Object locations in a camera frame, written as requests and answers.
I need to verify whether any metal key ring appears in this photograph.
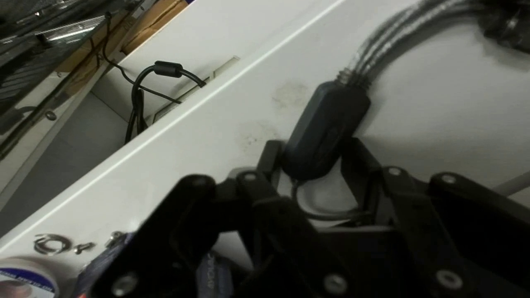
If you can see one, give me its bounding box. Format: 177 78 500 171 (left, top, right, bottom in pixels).
32 232 73 259

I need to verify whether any white metal shelf unit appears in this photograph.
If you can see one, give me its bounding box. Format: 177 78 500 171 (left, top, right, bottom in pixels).
0 0 530 298

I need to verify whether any black cable bundle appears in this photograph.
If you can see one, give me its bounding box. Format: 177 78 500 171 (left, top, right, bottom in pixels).
283 0 487 222

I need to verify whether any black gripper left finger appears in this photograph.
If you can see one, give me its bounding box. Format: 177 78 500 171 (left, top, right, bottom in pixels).
81 139 355 298

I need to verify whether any small metal screw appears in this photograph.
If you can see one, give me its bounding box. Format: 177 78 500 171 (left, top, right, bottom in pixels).
73 240 96 255

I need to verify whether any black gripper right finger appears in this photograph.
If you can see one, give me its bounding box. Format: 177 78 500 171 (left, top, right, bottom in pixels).
341 138 530 298

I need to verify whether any black cable with ferrite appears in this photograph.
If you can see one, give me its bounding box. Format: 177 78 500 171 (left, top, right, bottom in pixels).
123 58 209 146

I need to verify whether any blue white round container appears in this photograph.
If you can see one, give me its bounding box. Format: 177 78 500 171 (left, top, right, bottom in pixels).
0 264 61 298

